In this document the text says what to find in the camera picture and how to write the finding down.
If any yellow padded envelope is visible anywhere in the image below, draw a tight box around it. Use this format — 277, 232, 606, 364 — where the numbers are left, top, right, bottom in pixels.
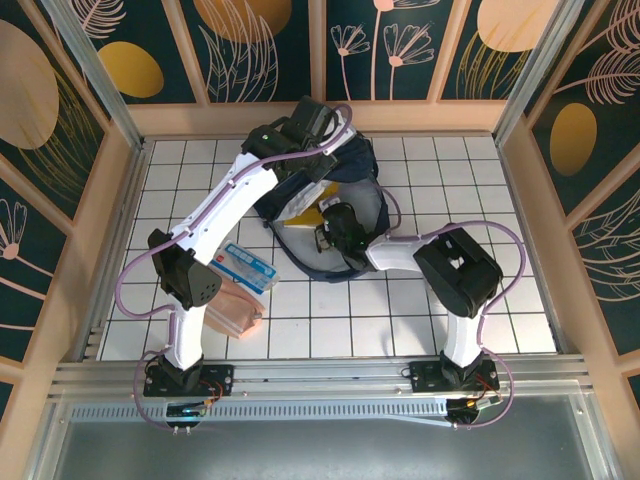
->
282, 182, 337, 232

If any navy blue backpack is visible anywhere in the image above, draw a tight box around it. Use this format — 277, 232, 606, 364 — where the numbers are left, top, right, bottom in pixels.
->
252, 117, 391, 284

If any blue white pencil case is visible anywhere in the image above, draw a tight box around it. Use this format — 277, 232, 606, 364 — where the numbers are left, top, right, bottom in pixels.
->
209, 239, 281, 296

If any pink striped pouch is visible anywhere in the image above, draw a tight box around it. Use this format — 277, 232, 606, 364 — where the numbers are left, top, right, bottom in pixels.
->
204, 277, 269, 344

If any aluminium mounting rail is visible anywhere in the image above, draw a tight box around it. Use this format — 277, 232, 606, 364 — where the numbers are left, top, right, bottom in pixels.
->
49, 353, 594, 401

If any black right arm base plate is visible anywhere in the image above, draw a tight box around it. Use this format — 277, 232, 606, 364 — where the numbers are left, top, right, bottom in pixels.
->
409, 360, 500, 394

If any slotted grey cable duct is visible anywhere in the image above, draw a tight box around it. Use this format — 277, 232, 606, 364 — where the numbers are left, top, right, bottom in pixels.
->
69, 399, 451, 422

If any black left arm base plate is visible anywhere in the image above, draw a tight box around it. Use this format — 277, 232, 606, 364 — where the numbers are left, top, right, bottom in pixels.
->
143, 364, 235, 399

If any aluminium side rail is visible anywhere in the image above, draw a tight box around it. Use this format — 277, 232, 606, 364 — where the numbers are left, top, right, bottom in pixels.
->
74, 142, 151, 362
494, 139, 571, 357

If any aluminium frame post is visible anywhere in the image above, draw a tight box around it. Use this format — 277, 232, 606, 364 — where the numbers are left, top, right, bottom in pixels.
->
39, 0, 146, 151
492, 0, 586, 146

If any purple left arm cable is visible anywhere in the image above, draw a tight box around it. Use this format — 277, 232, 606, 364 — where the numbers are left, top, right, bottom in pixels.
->
115, 102, 357, 437

